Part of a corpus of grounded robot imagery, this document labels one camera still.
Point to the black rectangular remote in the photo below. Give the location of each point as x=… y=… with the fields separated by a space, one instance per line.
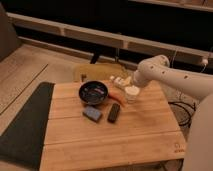
x=113 y=114

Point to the blue sponge block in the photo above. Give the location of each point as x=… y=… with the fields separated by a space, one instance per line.
x=92 y=113

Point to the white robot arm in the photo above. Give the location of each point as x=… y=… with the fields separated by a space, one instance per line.
x=199 y=149

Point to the orange carrot toy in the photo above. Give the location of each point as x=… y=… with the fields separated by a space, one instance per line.
x=117 y=98

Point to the black ceramic bowl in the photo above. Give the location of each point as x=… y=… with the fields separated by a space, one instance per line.
x=93 y=92

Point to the dark grey floor mat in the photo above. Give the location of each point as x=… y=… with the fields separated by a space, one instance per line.
x=22 y=142

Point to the white ceramic cup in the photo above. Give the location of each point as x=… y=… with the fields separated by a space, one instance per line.
x=131 y=93

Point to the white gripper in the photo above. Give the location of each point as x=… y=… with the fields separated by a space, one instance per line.
x=120 y=83

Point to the grey sofa corner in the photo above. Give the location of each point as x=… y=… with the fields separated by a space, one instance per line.
x=9 y=40

